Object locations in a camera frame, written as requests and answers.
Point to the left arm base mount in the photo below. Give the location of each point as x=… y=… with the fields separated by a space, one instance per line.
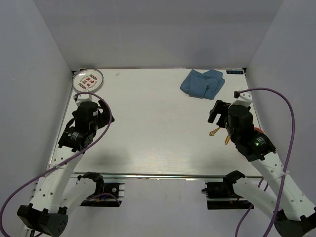
x=112 y=196

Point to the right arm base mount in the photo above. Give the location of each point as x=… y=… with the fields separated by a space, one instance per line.
x=220 y=196

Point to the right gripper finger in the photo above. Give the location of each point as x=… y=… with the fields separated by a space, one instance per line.
x=213 y=114
x=221 y=108

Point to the gold knife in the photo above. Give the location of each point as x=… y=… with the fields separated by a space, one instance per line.
x=227 y=139

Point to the right blue corner label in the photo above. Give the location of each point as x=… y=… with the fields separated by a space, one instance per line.
x=235 y=72

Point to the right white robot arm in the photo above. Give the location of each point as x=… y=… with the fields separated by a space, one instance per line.
x=291 y=212

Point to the white printed plate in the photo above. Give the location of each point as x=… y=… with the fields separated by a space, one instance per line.
x=88 y=79

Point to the aluminium table edge rail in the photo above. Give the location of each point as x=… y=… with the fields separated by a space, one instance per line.
x=134 y=175

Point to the red plastic cup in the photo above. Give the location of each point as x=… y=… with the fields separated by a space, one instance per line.
x=259 y=130

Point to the gold fork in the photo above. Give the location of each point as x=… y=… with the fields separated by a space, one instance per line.
x=212 y=133

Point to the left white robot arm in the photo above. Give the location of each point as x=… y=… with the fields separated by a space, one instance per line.
x=49 y=209

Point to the blue cloth napkin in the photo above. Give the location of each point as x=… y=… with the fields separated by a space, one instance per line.
x=203 y=85

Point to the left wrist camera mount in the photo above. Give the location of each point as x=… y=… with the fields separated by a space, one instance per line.
x=79 y=98

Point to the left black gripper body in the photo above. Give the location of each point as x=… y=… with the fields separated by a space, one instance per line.
x=95 y=127

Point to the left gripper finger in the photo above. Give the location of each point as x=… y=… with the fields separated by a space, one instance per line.
x=104 y=119
x=103 y=110

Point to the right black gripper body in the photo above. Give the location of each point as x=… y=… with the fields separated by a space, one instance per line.
x=231 y=131

